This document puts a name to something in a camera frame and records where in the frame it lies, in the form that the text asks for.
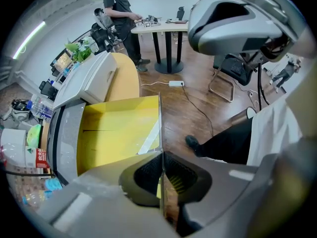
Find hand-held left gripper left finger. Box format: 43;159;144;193
37;152;179;238

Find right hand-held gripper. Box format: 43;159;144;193
187;0;307;63

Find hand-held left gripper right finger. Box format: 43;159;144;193
163;151;279;237

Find dark grey box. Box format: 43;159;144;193
46;100;86;186

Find yellow drawer with clear front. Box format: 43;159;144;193
76;92;166;218

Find person's right forearm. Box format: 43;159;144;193
284;26;317;139

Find beige table with black legs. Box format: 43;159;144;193
130;20;191;74

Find person's black trouser leg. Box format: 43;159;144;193
185;117;254;166

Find blue cloth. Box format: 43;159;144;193
45;177;63;192

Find gripper devices on table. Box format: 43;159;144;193
135;14;163;29

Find person's white shirt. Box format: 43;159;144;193
246;95;303;167

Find red label carton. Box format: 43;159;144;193
24;146;51;170

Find green packet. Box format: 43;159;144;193
26;123;42;149

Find grey backpack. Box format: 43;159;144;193
93;7;115;31

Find black bag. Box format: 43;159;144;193
90;22;117;53

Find clear water bottle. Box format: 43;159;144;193
27;99;54;121

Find white storage cabinet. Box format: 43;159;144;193
53;51;118;110

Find green potted plant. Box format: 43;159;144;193
64;36;96;63

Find framed picture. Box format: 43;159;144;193
50;49;74;72

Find long ceiling light strip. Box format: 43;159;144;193
12;20;47;60

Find black chair with metal frame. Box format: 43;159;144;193
209;53;256;104

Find white power cable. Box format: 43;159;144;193
140;81;170;87

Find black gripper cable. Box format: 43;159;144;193
257;62;271;107

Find black floor cable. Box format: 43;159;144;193
181;85;215;137

